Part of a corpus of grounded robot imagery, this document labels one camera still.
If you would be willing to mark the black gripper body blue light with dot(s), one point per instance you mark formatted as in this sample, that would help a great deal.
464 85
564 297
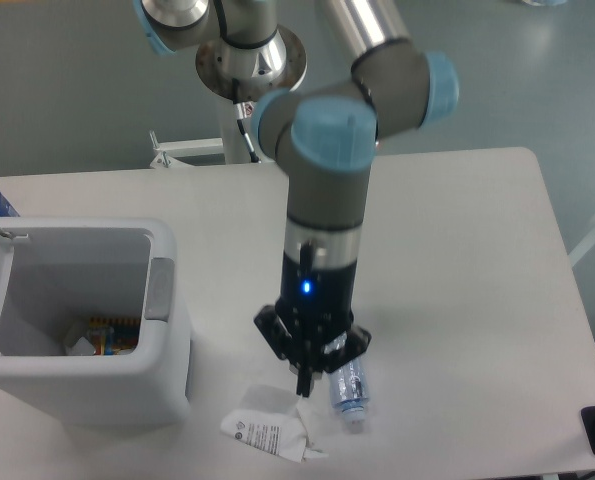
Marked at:
323 298

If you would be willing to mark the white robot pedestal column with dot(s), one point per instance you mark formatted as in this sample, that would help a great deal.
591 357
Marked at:
234 119

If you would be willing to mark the clear plastic water bottle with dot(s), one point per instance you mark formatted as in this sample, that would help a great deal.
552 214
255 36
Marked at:
349 395

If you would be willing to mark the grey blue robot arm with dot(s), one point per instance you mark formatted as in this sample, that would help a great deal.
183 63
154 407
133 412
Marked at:
324 142

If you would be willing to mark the colourful trash in bin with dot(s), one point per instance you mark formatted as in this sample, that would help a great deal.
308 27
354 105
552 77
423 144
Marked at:
102 336

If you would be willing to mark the white pedestal foot left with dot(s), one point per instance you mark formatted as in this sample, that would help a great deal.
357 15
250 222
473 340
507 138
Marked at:
178 154

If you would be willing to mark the white plastic trash can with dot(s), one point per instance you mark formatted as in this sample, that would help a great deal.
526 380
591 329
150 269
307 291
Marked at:
55 271

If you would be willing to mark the white paper wrapper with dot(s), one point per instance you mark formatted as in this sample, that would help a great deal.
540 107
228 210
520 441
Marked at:
268 419

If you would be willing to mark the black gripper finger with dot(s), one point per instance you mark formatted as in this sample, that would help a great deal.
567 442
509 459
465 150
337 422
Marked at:
284 331
345 348

